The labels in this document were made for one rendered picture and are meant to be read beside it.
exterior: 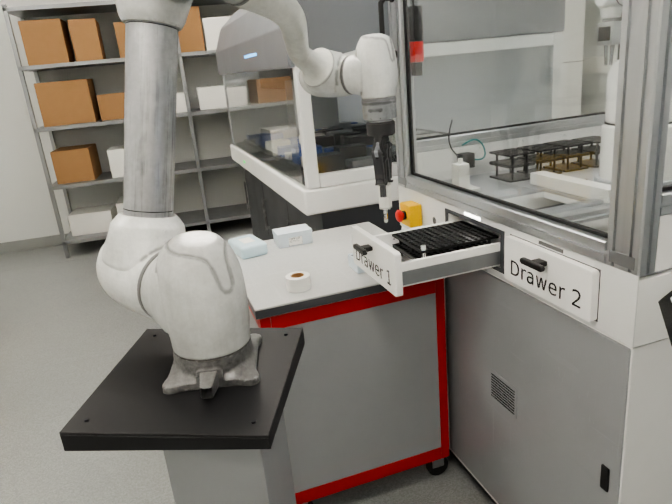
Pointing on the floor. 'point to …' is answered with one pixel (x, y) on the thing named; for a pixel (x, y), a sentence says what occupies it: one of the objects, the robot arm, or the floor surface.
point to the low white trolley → (355, 366)
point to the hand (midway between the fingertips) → (385, 195)
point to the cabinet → (553, 401)
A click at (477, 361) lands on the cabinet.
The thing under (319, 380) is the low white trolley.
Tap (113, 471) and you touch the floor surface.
